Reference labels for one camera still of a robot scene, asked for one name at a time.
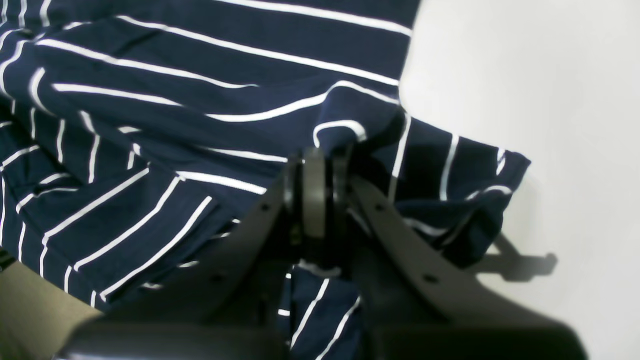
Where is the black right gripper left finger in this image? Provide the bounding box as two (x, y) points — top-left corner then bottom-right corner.
(55, 148), (316, 360)

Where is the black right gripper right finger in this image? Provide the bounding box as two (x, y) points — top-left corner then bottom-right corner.
(315, 149), (586, 360)

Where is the navy white striped T-shirt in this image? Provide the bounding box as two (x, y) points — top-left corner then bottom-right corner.
(0, 0), (532, 360)

